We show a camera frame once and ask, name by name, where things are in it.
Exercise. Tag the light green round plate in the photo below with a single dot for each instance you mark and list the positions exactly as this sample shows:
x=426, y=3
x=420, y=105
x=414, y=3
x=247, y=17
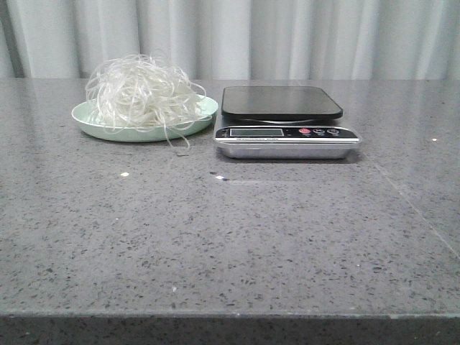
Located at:
x=82, y=115

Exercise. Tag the white pleated curtain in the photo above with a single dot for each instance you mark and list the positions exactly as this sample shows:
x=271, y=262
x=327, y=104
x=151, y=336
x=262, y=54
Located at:
x=238, y=40

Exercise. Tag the black silver kitchen scale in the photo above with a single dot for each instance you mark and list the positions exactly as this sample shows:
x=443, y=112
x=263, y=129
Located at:
x=282, y=122

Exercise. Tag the white vermicelli noodle bundle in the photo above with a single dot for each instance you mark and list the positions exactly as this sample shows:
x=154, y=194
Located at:
x=142, y=91

